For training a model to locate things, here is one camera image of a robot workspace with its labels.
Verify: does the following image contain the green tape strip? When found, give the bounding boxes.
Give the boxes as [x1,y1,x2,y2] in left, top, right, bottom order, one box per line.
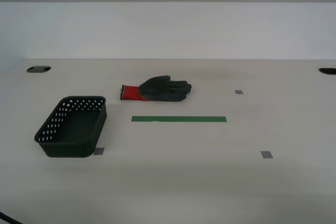
[131,115,228,123]

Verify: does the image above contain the black perforated plastic basket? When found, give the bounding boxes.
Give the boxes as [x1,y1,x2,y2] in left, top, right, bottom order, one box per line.
[34,95,108,158]

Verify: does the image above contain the black and red work glove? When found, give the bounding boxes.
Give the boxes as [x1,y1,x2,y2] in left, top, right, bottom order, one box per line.
[120,75,193,103]

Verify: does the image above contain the black cable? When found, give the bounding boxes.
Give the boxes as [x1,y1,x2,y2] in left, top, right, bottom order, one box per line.
[0,211,18,224]

